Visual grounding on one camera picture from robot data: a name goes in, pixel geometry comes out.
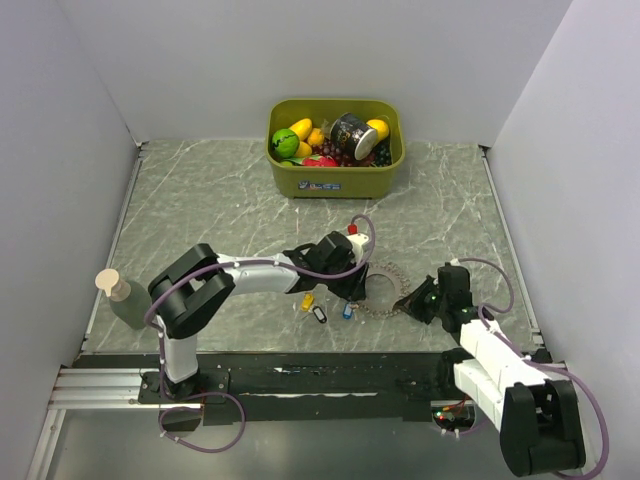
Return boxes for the green toy watermelon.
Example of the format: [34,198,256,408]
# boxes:
[271,128,300,159]

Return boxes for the black tag key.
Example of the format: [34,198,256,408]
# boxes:
[311,306,328,324]

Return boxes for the black printed can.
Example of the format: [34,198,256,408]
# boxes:
[330,113,378,161]

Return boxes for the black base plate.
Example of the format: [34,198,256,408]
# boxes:
[74,352,501,426]

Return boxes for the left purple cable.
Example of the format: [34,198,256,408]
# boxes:
[144,214,376,455]

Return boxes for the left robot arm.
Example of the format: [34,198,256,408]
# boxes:
[145,230,374,402]

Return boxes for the orange toy fruit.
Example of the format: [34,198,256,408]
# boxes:
[306,128,325,147]

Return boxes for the dark toy grapes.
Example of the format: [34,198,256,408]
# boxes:
[372,142,393,167]

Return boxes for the red toy dragonfruit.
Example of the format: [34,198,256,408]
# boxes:
[301,155,339,167]

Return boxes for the yellow toy lemon right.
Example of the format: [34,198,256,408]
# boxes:
[366,119,390,142]

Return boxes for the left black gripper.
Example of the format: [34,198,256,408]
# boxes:
[320,254,369,303]

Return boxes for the small yellow toy lemon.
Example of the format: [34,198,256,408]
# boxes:
[293,141,313,158]

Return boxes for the large metal keyring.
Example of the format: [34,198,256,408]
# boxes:
[358,262,410,317]

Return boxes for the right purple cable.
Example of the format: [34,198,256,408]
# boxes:
[449,257,610,476]

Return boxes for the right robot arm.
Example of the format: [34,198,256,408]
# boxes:
[394,263,586,477]

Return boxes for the olive green plastic bin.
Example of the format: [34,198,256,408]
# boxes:
[266,98,405,199]

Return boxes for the yellow toy mango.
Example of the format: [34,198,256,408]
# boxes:
[289,118,313,142]

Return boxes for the yellow tag key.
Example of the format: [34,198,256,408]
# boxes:
[299,292,315,313]

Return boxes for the purple cable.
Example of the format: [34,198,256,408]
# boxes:
[449,257,610,476]
[144,214,376,455]

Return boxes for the blue tag key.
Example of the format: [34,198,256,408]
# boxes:
[342,302,357,320]

